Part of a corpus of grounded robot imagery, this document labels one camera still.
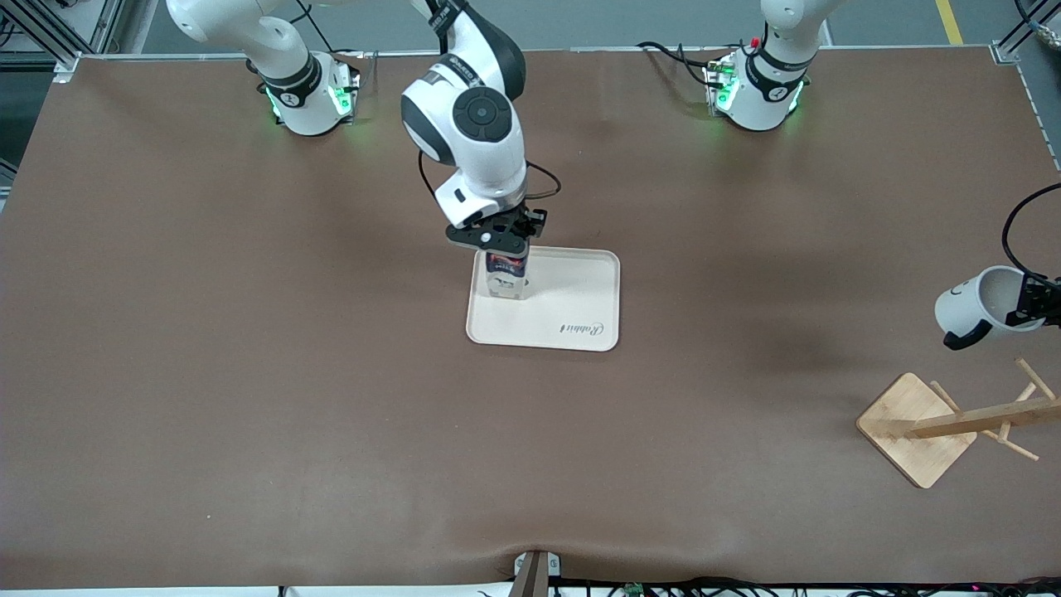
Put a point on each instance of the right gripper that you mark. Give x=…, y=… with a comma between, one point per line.
x=521, y=225

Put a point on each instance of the blue milk carton green cap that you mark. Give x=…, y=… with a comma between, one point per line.
x=507, y=282

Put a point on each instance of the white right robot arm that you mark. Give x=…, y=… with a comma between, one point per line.
x=481, y=141

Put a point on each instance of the wooden cup rack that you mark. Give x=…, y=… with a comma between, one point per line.
x=912, y=448

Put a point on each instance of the beige plastic tray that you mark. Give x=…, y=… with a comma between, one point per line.
x=564, y=298

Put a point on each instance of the aluminium frame profile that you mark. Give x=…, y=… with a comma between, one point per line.
x=50, y=33
x=1019, y=37

